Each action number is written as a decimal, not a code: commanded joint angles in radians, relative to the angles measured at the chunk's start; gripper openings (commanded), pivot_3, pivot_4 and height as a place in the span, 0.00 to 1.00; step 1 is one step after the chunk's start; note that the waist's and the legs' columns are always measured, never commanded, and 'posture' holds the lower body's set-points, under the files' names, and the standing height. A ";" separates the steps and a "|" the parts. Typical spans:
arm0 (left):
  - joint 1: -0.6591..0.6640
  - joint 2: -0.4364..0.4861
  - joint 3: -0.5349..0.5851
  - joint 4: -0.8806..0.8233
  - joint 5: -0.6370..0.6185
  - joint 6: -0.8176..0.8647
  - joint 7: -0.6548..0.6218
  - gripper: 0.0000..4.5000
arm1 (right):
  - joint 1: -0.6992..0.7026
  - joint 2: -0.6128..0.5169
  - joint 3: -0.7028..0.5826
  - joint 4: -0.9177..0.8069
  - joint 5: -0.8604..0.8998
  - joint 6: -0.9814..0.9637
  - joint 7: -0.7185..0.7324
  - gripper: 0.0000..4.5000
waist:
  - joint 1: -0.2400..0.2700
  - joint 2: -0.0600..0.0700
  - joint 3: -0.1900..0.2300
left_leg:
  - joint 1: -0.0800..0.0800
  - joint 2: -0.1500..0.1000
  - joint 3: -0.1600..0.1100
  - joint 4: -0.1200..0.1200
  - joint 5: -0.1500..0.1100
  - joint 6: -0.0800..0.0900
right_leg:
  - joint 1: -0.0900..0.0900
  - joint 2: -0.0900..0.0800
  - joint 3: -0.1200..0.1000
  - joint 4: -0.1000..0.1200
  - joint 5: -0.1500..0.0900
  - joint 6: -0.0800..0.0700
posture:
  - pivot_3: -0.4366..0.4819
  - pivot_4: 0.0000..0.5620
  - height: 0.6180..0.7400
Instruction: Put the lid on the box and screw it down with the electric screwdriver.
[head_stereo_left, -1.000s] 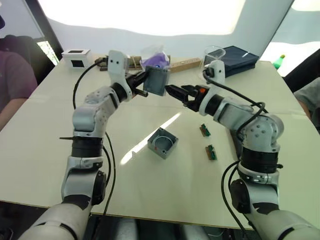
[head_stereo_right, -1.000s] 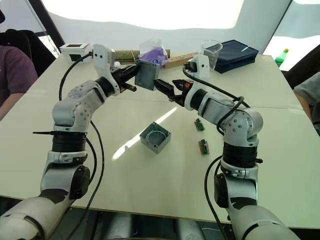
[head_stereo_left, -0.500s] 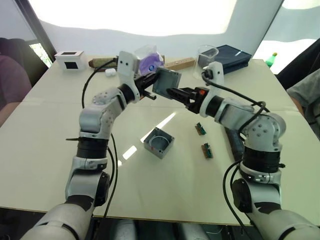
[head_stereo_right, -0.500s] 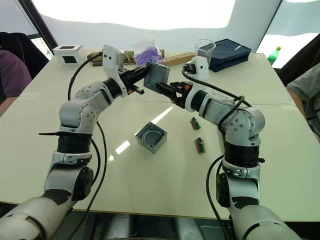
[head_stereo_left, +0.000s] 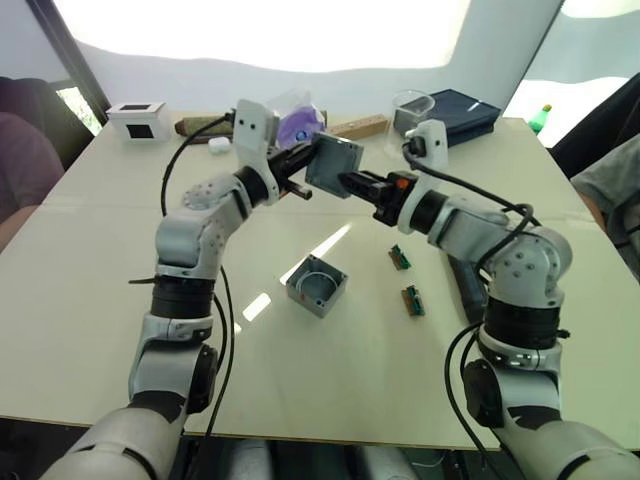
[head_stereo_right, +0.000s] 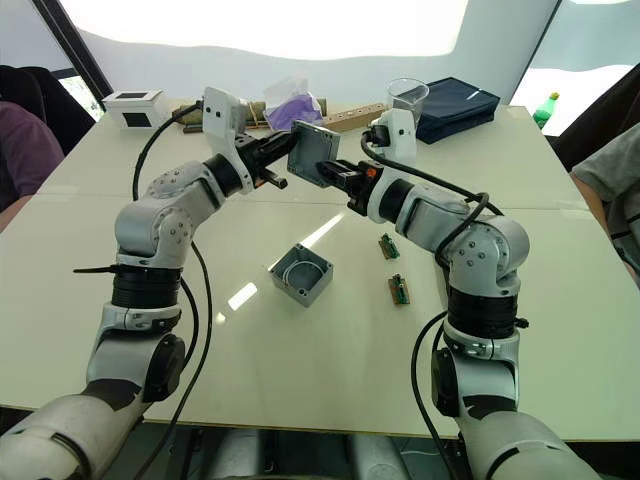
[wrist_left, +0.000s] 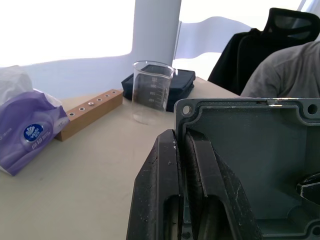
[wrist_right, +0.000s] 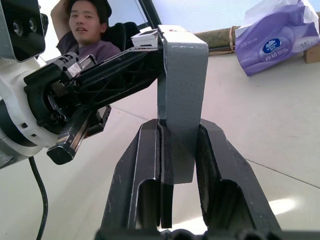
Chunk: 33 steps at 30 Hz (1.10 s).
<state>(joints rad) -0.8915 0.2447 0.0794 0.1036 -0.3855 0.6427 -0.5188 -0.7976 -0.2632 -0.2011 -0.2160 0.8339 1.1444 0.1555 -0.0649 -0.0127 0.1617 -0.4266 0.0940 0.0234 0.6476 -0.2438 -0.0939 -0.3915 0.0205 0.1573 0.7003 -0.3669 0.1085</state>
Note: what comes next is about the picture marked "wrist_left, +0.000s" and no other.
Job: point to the clear glass beaker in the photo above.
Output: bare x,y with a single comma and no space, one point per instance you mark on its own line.
150,100

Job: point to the dark navy fabric case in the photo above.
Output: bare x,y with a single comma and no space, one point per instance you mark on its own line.
182,82

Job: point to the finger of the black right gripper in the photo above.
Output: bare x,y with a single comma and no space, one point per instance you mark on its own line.
311,191

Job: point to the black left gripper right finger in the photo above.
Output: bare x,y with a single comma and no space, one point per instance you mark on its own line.
215,190

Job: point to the black office chair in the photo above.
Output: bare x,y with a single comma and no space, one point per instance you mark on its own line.
232,62

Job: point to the wooden block with holes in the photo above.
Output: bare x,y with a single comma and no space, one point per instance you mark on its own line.
82,120

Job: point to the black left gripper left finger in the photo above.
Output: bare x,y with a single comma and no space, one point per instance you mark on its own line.
155,187

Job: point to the person in grey shirt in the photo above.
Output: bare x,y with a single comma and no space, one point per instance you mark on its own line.
287,75

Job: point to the white round pillar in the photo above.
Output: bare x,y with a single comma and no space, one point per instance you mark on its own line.
155,32

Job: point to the purple tissue pack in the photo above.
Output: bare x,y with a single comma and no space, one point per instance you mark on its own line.
27,130

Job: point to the grey metal box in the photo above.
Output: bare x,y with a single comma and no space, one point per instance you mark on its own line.
250,140

